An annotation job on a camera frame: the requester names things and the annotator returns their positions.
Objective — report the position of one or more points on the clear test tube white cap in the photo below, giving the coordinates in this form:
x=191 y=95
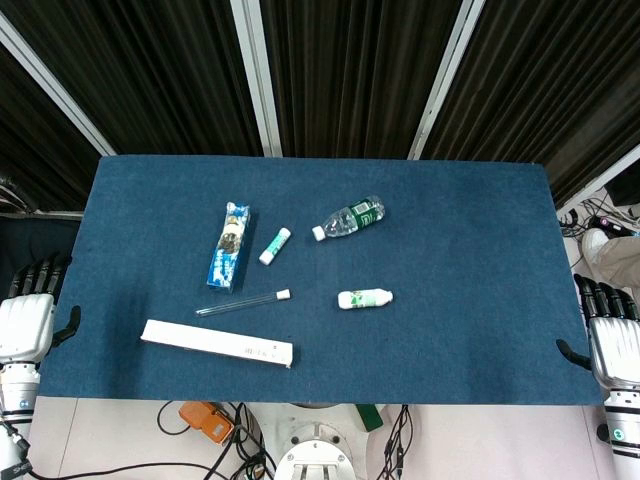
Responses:
x=245 y=302

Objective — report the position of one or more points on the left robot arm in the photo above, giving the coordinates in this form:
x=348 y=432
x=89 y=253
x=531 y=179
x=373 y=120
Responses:
x=15 y=405

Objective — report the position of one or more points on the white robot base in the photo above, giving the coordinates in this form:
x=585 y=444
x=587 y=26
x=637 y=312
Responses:
x=315 y=450

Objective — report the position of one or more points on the clear plastic water bottle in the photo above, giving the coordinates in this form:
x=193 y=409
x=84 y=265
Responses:
x=350 y=218

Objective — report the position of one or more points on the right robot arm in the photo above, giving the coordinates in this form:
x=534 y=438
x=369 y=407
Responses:
x=622 y=430

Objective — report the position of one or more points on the blue cookie package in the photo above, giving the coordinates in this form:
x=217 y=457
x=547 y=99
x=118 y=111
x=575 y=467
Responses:
x=230 y=245

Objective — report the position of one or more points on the blue table cloth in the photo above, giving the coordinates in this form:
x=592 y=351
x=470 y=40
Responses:
x=320 y=280

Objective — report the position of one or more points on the person's beige trouser leg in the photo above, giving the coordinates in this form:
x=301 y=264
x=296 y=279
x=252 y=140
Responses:
x=620 y=260

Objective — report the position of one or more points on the orange device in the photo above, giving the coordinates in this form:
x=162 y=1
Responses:
x=206 y=423

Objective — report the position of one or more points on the small white bottle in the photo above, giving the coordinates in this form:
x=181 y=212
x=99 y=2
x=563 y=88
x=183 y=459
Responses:
x=364 y=299

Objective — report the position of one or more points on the white green glue stick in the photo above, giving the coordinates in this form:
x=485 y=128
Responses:
x=275 y=246

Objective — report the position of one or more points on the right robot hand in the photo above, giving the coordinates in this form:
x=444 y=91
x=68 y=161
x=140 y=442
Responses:
x=612 y=340

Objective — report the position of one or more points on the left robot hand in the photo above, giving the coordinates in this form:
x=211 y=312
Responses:
x=27 y=320

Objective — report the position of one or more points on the black power strip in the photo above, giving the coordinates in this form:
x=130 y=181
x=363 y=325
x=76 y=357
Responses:
x=607 y=223

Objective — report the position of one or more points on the long white box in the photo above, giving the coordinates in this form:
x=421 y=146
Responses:
x=217 y=344

